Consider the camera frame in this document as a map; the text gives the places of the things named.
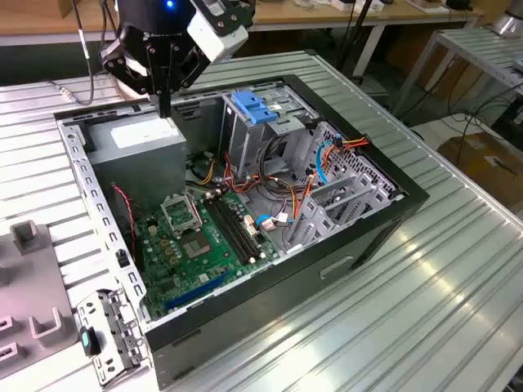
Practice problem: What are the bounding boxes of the grey metal disk bay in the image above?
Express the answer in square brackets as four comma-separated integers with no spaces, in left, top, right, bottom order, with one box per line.
[281,171,405,256]

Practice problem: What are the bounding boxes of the red black fan wire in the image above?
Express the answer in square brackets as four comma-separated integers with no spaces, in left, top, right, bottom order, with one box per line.
[110,183,138,254]

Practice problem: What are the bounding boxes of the grey cable metal plug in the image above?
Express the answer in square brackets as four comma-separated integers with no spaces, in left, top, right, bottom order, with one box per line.
[48,0,123,106]

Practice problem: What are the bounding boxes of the large brown cardboard box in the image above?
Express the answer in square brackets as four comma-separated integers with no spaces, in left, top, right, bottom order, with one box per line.
[436,132,523,197]

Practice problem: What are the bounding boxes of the yellow black power wires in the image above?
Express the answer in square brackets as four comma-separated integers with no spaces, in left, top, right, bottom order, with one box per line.
[186,150,217,185]

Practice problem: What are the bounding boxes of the blue plastic drive latch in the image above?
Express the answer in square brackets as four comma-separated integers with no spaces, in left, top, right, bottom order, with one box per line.
[230,91,279,127]

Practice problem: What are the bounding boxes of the blue expansion slot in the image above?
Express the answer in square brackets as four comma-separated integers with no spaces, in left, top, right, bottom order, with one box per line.
[163,269,232,314]

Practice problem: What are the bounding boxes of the orange black wire bundle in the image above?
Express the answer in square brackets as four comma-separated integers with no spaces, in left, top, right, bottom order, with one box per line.
[222,150,320,221]

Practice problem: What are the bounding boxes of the wooden desk white frame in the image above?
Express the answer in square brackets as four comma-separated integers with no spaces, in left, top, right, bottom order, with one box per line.
[0,0,485,78]

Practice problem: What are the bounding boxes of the black tripod stand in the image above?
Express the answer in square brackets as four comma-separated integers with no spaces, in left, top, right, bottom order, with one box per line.
[334,0,379,81]

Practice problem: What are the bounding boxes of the CPU socket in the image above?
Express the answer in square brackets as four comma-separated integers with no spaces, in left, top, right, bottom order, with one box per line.
[179,228,214,261]

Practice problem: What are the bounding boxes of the metal expansion slot bracket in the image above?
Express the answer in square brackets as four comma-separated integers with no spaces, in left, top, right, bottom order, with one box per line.
[75,287,150,387]

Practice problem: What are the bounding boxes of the long blue data wire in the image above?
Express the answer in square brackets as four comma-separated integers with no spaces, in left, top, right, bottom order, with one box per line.
[316,134,342,187]

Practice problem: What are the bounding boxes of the grey power supply unit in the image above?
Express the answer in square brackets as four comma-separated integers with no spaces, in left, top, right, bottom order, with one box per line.
[83,109,188,213]

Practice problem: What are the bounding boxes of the black open PC case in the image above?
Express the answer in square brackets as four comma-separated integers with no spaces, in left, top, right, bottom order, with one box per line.
[52,73,431,391]

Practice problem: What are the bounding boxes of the black RAM slot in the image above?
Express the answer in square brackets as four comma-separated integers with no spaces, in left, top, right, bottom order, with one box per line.
[206,193,255,263]
[203,197,248,265]
[217,189,266,257]
[212,191,260,260]

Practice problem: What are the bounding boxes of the metal socket cover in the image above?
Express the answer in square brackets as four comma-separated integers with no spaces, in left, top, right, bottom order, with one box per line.
[159,194,204,238]

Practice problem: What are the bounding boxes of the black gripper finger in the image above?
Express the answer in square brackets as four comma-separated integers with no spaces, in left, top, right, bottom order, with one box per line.
[164,43,213,118]
[99,38,167,118]

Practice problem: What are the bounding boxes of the orange red power wire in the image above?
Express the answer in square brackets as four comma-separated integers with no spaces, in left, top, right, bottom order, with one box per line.
[334,136,371,154]

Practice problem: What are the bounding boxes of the short blue data wire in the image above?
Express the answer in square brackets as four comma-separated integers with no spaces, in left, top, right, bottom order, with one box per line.
[256,213,296,230]

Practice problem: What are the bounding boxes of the grey metal drive cage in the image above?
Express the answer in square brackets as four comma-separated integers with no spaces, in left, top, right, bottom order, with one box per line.
[218,81,324,180]

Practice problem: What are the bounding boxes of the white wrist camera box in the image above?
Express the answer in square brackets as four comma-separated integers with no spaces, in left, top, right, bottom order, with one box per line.
[186,0,257,63]

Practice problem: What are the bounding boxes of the green motherboard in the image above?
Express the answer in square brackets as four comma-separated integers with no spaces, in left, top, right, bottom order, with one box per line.
[136,189,283,322]

